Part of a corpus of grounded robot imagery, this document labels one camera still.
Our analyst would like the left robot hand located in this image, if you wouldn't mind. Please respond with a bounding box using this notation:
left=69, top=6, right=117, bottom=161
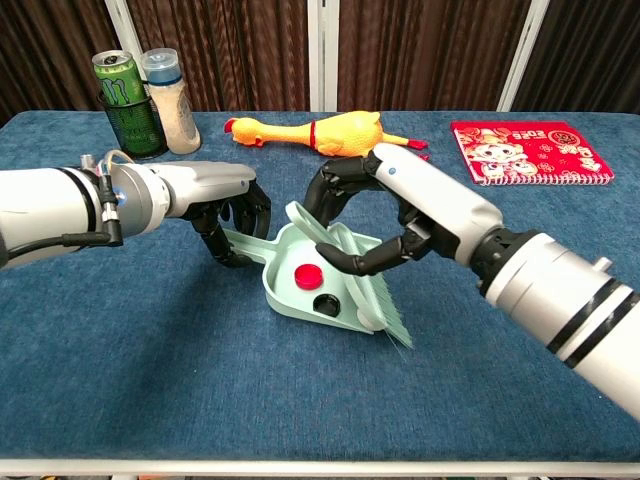
left=164, top=160, right=272, bottom=269

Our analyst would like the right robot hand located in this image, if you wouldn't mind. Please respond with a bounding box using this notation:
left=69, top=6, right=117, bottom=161
left=302, top=143, right=504, bottom=277

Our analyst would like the mint green dustpan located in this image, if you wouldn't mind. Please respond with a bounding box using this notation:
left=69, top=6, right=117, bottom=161
left=222, top=222, right=391, bottom=335

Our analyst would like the mint green hand brush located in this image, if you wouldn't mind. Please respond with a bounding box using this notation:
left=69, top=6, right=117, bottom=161
left=285, top=200, right=415, bottom=350

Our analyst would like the red bottle cap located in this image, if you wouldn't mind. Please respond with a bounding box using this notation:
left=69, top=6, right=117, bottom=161
left=293, top=263, right=324, bottom=291

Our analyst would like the black bottle cap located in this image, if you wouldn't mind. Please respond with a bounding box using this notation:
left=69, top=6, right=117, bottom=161
left=312, top=293, right=341, bottom=317

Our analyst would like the clear bottle with blue band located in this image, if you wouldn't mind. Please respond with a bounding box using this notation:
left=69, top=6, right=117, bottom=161
left=140, top=47, right=202, bottom=155

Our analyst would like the yellow rubber chicken toy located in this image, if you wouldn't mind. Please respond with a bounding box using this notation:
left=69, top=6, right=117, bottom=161
left=223, top=110, right=430, bottom=162

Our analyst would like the black mesh cup holder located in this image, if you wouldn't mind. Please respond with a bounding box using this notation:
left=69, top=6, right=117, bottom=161
left=96, top=92, right=169, bottom=161

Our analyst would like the red spiral notebook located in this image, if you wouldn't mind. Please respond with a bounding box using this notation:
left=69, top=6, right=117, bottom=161
left=449, top=120, right=616, bottom=187

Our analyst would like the green energy drink can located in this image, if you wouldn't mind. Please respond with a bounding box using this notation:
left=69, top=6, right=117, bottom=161
left=91, top=49, right=157, bottom=154

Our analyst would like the brown pleated curtain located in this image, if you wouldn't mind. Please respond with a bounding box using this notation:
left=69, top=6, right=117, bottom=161
left=0, top=0, right=640, bottom=127

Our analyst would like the blue table cloth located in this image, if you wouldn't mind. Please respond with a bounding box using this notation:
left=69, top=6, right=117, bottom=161
left=0, top=110, right=640, bottom=464

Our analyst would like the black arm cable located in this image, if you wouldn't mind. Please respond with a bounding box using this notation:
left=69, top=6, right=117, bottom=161
left=4, top=172, right=125, bottom=262

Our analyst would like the white frame post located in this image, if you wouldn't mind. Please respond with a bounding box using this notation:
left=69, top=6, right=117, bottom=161
left=103, top=0, right=147, bottom=69
left=306, top=0, right=341, bottom=113
left=496, top=0, right=552, bottom=113

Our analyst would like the white table edge rail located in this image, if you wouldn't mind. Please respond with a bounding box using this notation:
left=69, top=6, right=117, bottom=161
left=0, top=456, right=640, bottom=479

